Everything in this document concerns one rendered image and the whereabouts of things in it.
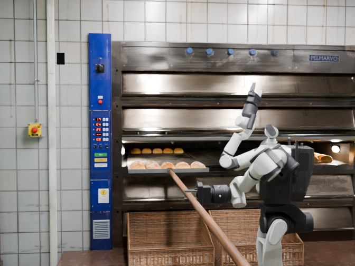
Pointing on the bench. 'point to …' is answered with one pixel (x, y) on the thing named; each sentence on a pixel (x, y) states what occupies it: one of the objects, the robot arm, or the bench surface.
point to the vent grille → (101, 229)
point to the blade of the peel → (166, 170)
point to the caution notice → (103, 196)
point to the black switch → (100, 68)
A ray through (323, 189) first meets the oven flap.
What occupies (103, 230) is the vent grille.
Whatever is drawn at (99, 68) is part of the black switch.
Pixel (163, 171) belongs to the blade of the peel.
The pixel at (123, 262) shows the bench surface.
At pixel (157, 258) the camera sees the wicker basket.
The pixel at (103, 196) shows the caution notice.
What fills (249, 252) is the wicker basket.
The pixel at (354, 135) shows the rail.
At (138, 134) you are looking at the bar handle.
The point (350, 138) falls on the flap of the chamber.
